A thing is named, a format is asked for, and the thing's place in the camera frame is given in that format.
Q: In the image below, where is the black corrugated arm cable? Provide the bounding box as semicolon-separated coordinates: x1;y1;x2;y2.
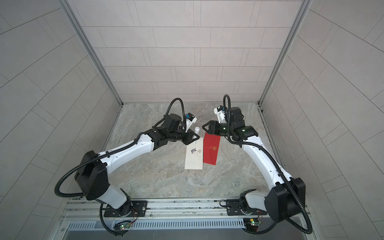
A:
222;94;313;235
54;97;187;236

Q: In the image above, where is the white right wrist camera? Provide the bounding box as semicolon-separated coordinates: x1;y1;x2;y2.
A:
214;105;226;124

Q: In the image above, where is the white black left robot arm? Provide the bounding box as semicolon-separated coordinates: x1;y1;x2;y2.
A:
75;113;199;217

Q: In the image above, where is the red paper envelope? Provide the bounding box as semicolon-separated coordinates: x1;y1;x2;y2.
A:
203;133;221;166

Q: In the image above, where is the silver aluminium corner post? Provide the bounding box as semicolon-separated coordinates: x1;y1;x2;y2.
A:
58;0;124;106

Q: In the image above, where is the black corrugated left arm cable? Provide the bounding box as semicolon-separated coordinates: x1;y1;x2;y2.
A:
54;97;187;236

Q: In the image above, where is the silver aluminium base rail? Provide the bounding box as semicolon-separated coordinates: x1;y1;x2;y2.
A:
53;197;306;240

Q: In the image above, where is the silver right corner post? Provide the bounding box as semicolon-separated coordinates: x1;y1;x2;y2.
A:
258;0;314;105

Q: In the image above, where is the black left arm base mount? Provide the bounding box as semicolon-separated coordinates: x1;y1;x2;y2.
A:
103;201;148;218

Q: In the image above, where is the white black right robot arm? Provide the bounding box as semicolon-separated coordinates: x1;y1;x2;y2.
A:
203;106;306;223

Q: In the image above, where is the cream paper envelope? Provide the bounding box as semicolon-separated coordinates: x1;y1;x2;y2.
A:
185;138;204;170

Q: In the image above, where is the left green circuit board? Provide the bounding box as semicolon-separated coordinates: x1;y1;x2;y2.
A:
114;221;133;231

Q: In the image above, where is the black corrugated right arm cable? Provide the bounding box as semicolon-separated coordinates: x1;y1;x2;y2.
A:
222;94;313;235

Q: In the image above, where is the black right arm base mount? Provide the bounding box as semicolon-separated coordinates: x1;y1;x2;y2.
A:
224;199;268;216

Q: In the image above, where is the green circuit board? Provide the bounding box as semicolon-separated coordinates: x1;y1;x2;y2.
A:
243;219;263;232
114;221;133;231

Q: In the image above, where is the right green circuit board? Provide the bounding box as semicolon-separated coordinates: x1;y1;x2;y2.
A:
243;219;263;232

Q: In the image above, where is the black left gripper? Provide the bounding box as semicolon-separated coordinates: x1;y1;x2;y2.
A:
166;127;201;146

